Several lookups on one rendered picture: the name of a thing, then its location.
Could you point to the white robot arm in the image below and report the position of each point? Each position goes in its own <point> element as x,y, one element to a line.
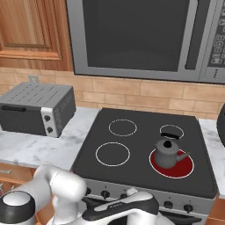
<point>61,187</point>

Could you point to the grey metal kettle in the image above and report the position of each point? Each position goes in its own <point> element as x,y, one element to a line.
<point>166,154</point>

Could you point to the black hob stove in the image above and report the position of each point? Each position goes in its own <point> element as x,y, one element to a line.
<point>137,164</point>

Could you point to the black toaster oven knob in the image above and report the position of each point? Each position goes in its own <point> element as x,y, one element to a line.
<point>50,129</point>
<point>47,118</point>

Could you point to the grey toaster oven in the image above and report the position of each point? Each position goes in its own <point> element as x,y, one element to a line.
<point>35,108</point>

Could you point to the dark glass microwave door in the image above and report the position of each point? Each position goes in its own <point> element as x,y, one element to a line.
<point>132,35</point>

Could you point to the black stove knob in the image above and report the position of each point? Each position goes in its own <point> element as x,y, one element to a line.
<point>124,196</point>
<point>88,191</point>
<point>188,208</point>
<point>105,194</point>
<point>168,204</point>

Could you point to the grey microwave oven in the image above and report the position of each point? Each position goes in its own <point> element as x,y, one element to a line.
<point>146,38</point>

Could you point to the dark rounded appliance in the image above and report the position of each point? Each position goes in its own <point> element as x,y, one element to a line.
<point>221,123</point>

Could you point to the wooden drawer front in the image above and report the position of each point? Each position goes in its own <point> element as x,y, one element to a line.
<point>17,173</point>

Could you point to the wooden cupboard door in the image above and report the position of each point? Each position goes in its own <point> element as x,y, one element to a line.
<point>29,29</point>

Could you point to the grey wall socket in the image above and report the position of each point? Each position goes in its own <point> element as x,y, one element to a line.
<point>33,78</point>

